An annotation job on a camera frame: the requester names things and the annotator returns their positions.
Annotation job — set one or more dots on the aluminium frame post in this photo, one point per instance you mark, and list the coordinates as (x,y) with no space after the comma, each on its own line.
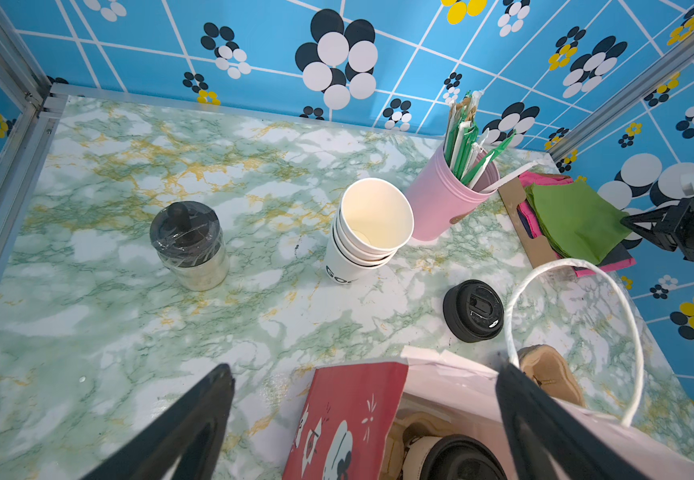
(676,59)
(31,105)

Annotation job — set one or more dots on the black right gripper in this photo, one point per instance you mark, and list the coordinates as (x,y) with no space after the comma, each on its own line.
(670,227)

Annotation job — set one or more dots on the brown cardboard box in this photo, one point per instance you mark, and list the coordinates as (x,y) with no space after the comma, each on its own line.
(538,249)

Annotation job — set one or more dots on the white paper coffee cup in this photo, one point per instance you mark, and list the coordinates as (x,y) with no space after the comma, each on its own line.
(419,458)

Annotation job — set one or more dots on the clear jar black lid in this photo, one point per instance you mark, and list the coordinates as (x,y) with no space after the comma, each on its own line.
(188,237)

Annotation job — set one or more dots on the right aluminium frame post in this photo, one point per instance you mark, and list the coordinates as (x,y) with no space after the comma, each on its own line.
(676,59)

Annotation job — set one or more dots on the left aluminium frame post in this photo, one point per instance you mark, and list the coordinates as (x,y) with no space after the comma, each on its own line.
(31,105)

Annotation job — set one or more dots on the black cup lid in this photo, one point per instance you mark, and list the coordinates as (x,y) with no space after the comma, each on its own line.
(461,457)

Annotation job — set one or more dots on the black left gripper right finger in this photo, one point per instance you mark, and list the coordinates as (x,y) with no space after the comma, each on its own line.
(547,440)

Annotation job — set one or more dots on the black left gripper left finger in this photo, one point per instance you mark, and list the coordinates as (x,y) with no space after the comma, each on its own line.
(184,441)

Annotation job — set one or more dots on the stack of white paper cups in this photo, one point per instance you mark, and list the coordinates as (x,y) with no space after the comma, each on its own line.
(373,221)

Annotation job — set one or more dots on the red white paper gift bag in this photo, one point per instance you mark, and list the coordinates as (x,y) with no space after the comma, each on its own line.
(350,409)

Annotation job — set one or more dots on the brown pulp cup carrier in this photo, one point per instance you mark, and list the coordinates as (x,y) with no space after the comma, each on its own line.
(551,372)

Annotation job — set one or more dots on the green wrapped straws bundle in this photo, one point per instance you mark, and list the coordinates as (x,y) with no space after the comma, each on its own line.
(468,150)

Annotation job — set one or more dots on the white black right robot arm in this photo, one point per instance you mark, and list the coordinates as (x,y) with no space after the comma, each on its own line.
(669,228)

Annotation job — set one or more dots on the pink straw holder cup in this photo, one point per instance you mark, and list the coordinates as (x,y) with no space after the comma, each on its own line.
(439,200)

